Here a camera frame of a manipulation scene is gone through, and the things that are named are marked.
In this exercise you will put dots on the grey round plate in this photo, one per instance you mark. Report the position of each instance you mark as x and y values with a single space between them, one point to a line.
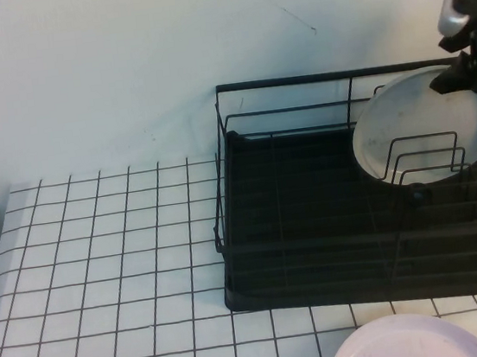
405 114

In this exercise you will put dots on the pale pink round plate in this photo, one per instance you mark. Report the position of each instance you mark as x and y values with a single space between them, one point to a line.
398 346

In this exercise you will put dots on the black plastic drip tray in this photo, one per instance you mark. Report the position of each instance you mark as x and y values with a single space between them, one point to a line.
308 178

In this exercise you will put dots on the white black-grid tablecloth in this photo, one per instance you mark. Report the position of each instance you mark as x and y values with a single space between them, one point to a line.
99 248

